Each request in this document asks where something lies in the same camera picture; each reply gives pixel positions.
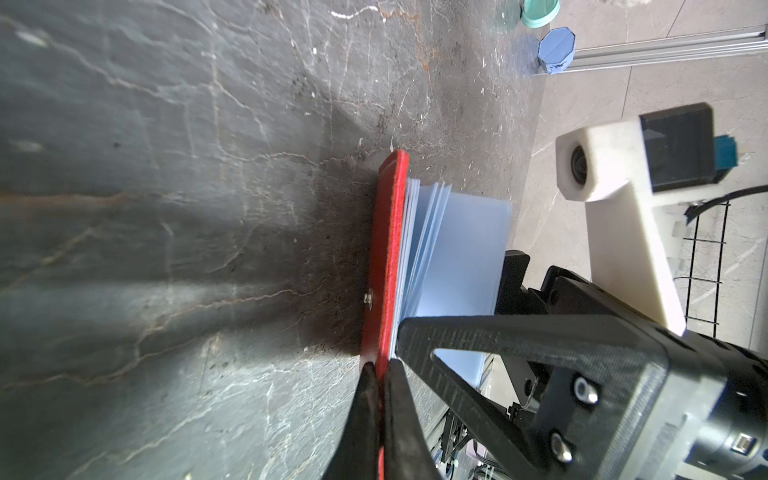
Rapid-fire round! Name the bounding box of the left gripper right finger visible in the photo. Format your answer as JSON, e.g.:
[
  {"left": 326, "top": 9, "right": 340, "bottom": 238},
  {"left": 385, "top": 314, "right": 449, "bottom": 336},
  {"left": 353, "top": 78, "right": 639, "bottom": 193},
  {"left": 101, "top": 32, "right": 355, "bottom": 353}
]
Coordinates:
[{"left": 383, "top": 359, "right": 441, "bottom": 480}]

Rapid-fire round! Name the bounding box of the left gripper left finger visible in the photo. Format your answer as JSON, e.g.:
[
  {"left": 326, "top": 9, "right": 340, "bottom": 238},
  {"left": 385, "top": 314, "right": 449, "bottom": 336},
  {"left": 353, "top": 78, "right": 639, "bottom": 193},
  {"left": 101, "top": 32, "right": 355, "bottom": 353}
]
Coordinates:
[{"left": 321, "top": 362, "right": 381, "bottom": 480}]

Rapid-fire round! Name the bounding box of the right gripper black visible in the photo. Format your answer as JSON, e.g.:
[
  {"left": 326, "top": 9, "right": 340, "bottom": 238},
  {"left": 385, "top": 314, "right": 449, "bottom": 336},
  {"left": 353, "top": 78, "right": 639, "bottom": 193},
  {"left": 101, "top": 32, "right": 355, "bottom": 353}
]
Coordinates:
[{"left": 396, "top": 250, "right": 727, "bottom": 479}]

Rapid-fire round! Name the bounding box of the red leather card holder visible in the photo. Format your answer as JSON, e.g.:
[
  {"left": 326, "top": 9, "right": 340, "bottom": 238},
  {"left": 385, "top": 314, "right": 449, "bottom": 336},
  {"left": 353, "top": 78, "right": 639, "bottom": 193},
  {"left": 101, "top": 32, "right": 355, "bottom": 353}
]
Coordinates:
[{"left": 360, "top": 150, "right": 512, "bottom": 479}]

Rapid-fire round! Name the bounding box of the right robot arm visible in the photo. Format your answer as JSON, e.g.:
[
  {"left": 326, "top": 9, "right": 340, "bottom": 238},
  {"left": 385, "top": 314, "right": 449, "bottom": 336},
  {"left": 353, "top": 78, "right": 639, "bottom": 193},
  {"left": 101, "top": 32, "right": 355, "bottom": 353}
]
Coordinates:
[{"left": 396, "top": 250, "right": 767, "bottom": 479}]

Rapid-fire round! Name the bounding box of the blue cylindrical cup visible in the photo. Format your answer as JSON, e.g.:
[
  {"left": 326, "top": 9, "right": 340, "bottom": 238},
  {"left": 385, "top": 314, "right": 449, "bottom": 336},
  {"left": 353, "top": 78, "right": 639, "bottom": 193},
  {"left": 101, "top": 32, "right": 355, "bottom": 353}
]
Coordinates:
[{"left": 537, "top": 27, "right": 576, "bottom": 75}]

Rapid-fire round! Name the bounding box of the teal small dumbbell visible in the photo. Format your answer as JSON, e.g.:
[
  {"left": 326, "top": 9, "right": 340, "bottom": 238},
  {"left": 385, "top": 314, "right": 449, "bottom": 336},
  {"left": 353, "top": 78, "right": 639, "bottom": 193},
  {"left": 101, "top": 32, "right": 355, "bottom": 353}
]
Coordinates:
[{"left": 494, "top": 0, "right": 561, "bottom": 31}]

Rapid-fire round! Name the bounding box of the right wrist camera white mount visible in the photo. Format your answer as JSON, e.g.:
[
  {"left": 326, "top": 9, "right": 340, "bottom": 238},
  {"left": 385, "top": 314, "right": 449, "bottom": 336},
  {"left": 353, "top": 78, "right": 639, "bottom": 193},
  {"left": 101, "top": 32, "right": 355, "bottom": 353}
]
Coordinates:
[{"left": 555, "top": 102, "right": 726, "bottom": 335}]

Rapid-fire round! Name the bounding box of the black wire hook rack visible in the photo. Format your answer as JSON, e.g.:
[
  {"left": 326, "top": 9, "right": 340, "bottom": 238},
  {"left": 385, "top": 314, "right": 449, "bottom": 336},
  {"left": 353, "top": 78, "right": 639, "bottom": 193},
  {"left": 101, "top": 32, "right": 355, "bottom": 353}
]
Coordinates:
[{"left": 675, "top": 201, "right": 731, "bottom": 338}]

